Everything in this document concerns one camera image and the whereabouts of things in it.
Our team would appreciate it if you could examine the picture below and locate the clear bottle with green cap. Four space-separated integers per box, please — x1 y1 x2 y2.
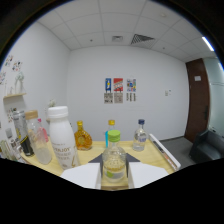
101 129 128 184

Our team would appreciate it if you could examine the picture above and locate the amber liquor bottle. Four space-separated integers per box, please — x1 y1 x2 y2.
73 120 94 152

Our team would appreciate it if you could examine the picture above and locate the clear bottle with blue cap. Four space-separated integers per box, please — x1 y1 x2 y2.
132 118 149 153

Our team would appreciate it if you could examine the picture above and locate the large white milk bottle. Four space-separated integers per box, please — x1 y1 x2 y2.
46 105 81 171

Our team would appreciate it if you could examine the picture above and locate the glass jar with cork lid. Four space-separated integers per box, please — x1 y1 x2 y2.
24 109 53 166

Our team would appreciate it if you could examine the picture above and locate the teal bottle with yellow cap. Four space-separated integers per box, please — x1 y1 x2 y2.
104 119 118 148

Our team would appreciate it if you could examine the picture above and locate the small pink bottle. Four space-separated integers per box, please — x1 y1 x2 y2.
36 118 50 143

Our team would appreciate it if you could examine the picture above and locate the tall black yellow can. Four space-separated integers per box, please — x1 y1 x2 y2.
12 110 35 158

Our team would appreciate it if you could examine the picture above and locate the brown door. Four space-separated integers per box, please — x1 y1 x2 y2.
184 58 211 144

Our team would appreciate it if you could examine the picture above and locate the white figurine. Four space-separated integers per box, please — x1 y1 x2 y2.
13 71 26 95

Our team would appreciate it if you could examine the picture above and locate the ceiling vent grille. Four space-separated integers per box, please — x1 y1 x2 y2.
129 33 156 47

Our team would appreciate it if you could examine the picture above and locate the square ceiling diffuser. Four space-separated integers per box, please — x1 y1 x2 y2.
111 35 124 43

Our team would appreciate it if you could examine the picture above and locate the multicolour wall poster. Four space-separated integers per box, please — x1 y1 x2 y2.
126 78 138 103

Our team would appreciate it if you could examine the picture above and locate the red wall poster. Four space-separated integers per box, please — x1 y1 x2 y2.
113 77 124 104

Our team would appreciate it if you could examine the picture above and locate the blue wall poster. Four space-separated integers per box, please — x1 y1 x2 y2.
103 77 113 104

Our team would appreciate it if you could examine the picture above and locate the wooden wall shelf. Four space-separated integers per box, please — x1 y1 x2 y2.
2 92 27 100

